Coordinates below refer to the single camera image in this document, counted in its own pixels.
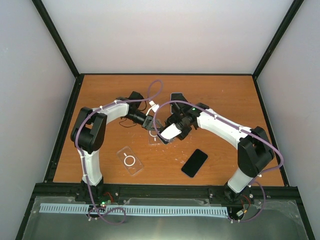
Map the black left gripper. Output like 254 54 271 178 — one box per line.
124 110 164 131

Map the clear case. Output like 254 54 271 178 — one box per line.
116 146 144 176
148 120 174 145

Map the dark teal phone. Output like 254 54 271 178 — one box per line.
157 135 170 145

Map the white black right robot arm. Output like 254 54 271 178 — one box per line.
160 102 275 203

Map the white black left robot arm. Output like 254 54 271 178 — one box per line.
70 91 154 202

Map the black phone near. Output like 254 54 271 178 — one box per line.
181 149 208 178

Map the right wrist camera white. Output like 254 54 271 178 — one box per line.
160 123 182 141

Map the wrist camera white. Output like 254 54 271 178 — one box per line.
160 123 182 141
145 100 160 116

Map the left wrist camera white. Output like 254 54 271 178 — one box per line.
145 100 160 116

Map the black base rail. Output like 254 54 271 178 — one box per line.
33 182 300 207

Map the light blue cable duct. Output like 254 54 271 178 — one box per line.
39 203 228 218

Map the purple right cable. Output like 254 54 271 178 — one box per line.
152 99 285 223

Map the black aluminium frame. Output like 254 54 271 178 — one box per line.
16 0 315 240

